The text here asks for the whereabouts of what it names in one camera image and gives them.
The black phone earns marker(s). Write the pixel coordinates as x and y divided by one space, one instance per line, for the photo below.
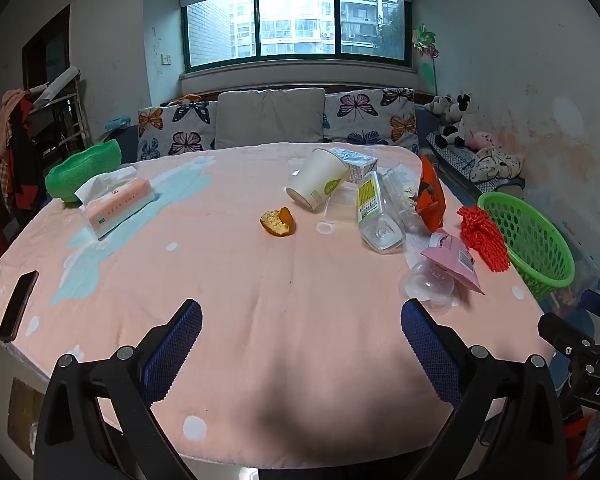
17 305

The black white cow plush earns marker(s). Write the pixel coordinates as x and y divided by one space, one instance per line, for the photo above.
455 127

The large butterfly print pillow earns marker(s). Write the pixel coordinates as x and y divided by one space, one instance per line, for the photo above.
370 115

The clear round plastic lid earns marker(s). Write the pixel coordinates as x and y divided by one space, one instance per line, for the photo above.
426 285

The green plastic bowl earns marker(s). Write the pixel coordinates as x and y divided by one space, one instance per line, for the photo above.
80 170

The spotted cream cloth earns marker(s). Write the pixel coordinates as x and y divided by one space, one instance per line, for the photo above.
495 165

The orange peel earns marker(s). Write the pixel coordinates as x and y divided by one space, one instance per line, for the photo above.
277 222

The orange plush toy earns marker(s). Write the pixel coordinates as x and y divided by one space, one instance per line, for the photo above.
185 100

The white blue milk carton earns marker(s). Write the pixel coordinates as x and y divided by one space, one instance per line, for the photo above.
360 162

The clear plastic bottle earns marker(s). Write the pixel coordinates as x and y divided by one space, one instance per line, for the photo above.
377 210

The colourful pinwheel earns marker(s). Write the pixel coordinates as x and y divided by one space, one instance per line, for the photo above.
425 45

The clear plastic storage box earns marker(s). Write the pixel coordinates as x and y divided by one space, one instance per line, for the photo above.
587 265

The dark wooden door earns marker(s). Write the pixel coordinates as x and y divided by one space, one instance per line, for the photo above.
50 45

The teal plastic object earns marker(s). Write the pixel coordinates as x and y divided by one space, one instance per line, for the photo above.
117 122

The blue sofa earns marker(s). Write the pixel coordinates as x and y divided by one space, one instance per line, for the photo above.
426 125

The pink tissue pack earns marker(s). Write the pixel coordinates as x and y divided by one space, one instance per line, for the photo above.
117 205

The red mesh net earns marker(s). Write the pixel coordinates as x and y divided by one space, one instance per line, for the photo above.
482 237

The green perforated plastic basket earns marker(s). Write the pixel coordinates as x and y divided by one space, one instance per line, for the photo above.
535 240

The hanging orange red clothes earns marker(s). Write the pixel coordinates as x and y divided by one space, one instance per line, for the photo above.
15 150

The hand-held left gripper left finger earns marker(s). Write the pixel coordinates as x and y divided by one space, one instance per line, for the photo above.
175 345

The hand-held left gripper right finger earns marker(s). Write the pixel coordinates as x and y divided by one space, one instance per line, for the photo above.
430 355

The small butterfly print pillow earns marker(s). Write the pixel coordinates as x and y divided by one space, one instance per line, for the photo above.
180 130

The white paper cup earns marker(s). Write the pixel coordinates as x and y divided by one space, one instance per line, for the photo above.
315 180

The pink plush toy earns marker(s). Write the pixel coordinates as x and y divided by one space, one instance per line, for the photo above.
481 140

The checkered grey mat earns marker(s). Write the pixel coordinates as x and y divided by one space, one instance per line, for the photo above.
457 160

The metal clothes rack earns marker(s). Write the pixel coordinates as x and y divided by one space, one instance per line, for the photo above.
62 105

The plain grey pillow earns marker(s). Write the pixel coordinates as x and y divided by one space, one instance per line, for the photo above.
270 117

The clear plastic wrapper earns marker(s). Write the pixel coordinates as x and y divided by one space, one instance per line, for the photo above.
400 187

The grey plush toy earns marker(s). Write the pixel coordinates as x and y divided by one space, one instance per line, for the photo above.
436 104

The pink paper packet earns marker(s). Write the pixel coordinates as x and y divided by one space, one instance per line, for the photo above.
455 262

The green framed window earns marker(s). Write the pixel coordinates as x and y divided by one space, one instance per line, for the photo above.
295 25

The brown cardboard box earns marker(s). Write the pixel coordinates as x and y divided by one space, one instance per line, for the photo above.
25 415

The orange snack wrapper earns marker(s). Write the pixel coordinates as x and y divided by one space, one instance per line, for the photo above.
430 200

